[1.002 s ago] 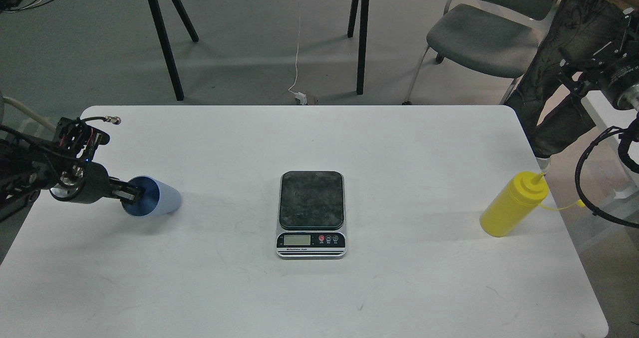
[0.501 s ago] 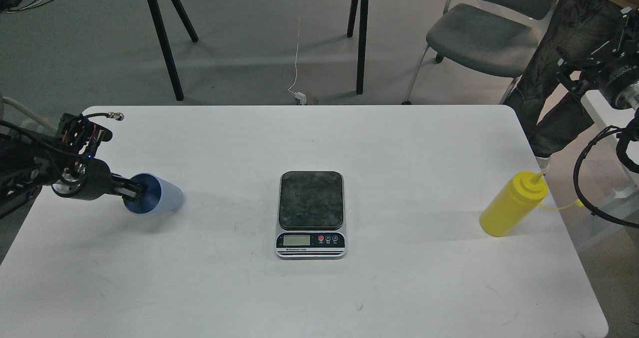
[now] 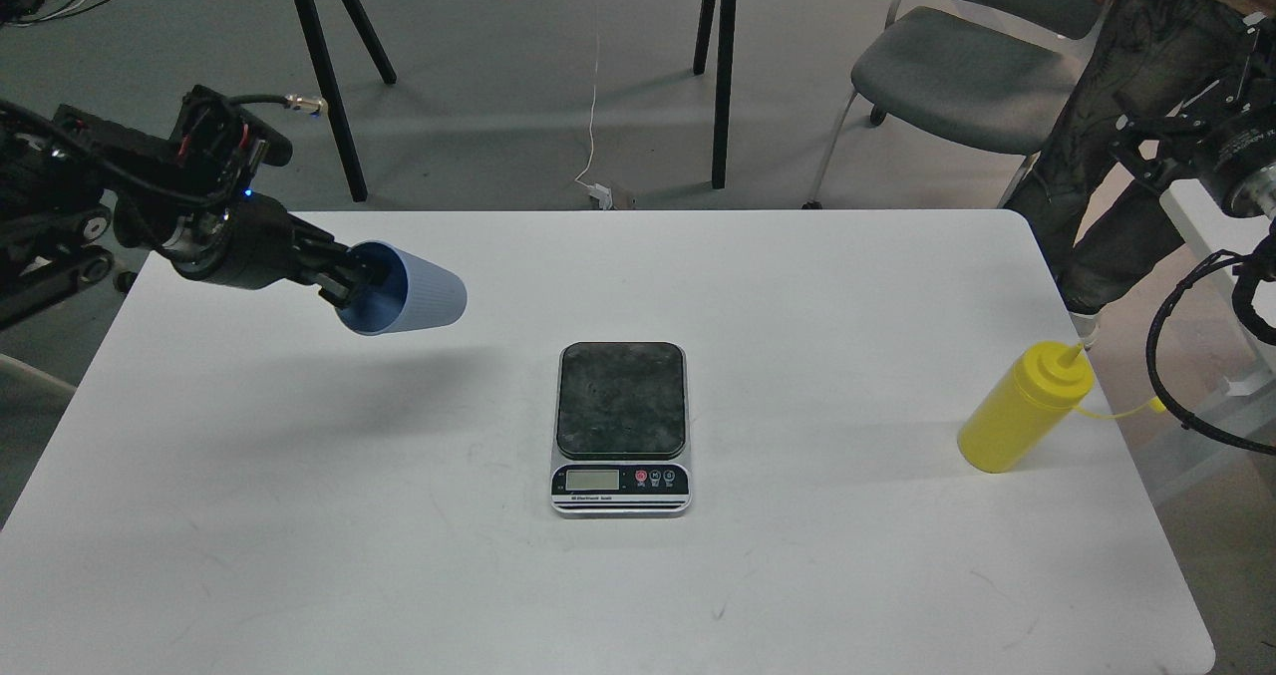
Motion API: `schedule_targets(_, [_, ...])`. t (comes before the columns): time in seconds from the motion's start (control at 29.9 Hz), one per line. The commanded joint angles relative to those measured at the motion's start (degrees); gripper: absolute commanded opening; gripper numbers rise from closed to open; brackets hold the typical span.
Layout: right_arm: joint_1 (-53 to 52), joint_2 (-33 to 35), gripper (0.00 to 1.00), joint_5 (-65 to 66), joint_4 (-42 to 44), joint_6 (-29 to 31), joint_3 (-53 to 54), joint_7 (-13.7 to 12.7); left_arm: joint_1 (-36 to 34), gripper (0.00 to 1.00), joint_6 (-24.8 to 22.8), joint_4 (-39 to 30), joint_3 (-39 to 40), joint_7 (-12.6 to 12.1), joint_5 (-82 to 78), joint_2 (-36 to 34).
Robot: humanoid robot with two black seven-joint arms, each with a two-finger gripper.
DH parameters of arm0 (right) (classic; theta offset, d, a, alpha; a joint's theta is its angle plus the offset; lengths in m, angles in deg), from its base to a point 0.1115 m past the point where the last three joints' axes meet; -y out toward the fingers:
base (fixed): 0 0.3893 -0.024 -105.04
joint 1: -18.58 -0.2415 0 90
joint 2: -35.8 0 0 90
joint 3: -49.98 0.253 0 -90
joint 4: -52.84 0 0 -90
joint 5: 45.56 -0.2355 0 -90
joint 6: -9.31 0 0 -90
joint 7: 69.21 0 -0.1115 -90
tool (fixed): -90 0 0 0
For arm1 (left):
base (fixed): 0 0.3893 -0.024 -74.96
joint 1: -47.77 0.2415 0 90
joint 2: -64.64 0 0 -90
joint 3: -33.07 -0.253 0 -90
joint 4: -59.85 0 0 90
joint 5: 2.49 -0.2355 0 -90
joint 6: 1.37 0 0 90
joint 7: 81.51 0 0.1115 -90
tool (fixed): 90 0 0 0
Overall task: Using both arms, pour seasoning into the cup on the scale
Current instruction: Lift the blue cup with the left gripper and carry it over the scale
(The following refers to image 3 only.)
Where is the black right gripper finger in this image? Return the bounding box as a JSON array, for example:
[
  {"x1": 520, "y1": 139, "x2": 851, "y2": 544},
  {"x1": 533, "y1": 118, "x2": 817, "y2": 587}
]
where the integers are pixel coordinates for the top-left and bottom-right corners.
[
  {"x1": 1185, "y1": 13, "x2": 1275, "y2": 126},
  {"x1": 1111, "y1": 112, "x2": 1212, "y2": 191}
]

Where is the yellow squeeze bottle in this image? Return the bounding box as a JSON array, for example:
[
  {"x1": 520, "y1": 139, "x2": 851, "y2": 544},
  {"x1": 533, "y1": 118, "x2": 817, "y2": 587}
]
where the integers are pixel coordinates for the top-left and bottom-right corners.
[{"x1": 957, "y1": 342, "x2": 1168, "y2": 473}]

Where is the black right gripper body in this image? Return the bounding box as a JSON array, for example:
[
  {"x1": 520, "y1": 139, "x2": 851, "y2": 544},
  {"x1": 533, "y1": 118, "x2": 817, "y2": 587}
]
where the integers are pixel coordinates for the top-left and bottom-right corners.
[{"x1": 1192, "y1": 97, "x2": 1275, "y2": 219}]

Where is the white power adapter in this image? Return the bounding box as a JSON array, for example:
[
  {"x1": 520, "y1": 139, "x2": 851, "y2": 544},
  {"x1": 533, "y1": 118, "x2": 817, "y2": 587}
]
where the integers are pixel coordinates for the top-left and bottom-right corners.
[{"x1": 586, "y1": 182, "x2": 615, "y2": 211}]

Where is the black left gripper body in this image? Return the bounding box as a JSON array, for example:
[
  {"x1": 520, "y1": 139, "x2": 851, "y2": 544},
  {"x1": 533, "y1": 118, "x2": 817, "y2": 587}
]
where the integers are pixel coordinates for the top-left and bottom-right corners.
[{"x1": 174, "y1": 202, "x2": 339, "y2": 290}]

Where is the blue ribbed plastic cup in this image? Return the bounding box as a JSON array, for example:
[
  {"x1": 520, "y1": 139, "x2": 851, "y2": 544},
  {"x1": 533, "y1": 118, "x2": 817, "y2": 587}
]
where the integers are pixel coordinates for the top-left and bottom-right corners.
[{"x1": 336, "y1": 240, "x2": 467, "y2": 337}]

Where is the digital kitchen scale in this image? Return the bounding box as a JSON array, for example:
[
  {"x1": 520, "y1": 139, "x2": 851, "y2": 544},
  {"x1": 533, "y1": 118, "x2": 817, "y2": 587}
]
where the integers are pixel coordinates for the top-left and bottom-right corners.
[{"x1": 547, "y1": 342, "x2": 693, "y2": 517}]

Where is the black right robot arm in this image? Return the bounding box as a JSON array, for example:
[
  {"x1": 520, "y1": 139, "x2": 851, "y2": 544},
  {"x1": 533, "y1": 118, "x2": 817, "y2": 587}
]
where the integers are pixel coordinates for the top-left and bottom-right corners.
[{"x1": 1109, "y1": 11, "x2": 1275, "y2": 456}]

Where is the grey office chair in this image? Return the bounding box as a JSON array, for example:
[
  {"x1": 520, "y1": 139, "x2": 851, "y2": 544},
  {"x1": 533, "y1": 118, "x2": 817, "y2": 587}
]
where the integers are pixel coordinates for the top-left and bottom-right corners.
[{"x1": 849, "y1": 0, "x2": 1102, "y2": 181}]

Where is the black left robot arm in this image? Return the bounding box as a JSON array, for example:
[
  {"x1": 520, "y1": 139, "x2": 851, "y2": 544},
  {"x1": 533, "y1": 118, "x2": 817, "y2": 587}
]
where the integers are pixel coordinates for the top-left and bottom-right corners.
[{"x1": 1, "y1": 85, "x2": 389, "y2": 328}]

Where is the person in dark jeans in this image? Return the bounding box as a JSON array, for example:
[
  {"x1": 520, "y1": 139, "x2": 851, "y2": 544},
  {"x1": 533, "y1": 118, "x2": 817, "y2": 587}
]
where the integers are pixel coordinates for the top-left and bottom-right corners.
[{"x1": 1000, "y1": 0, "x2": 1276, "y2": 350}]

